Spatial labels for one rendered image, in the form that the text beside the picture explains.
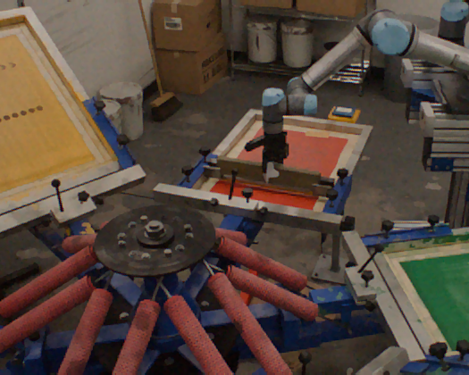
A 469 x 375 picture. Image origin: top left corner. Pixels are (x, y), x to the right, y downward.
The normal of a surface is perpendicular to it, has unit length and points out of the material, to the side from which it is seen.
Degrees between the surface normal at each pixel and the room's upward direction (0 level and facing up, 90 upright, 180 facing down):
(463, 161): 90
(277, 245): 0
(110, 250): 0
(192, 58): 88
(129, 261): 0
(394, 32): 87
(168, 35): 91
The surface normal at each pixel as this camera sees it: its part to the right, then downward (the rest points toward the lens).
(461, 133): 0.00, 0.50
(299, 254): 0.01, -0.86
